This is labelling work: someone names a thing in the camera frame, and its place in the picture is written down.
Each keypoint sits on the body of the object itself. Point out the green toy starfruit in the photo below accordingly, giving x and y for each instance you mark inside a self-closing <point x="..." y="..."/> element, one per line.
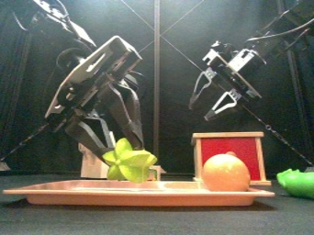
<point x="131" y="163"/>

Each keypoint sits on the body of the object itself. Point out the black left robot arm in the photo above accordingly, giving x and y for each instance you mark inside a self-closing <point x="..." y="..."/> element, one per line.
<point x="48" y="18"/>

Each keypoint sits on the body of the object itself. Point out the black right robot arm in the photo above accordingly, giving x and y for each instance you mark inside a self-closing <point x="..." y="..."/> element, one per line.
<point x="286" y="24"/>

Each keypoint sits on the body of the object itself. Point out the pink rectangular plate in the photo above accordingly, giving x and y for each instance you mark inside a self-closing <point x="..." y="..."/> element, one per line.
<point x="121" y="195"/>

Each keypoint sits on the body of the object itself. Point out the white wooden block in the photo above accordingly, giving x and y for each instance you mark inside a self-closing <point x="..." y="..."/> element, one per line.
<point x="92" y="166"/>

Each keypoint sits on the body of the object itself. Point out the red wooden box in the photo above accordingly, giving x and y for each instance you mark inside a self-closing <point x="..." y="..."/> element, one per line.
<point x="244" y="150"/>

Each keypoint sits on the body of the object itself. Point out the orange toy mango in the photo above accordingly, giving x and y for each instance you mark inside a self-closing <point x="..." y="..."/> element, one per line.
<point x="226" y="173"/>

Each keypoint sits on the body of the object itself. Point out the green toy vegetable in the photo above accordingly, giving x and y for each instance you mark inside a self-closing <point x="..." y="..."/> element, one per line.
<point x="298" y="183"/>

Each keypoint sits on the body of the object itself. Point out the vertical metal frame pole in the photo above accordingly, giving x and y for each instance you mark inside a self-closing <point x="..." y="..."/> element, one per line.
<point x="156" y="91"/>

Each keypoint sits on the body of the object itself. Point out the thin diagonal frame brace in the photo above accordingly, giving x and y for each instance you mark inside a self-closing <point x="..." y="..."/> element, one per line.
<point x="270" y="127"/>
<point x="24" y="142"/>

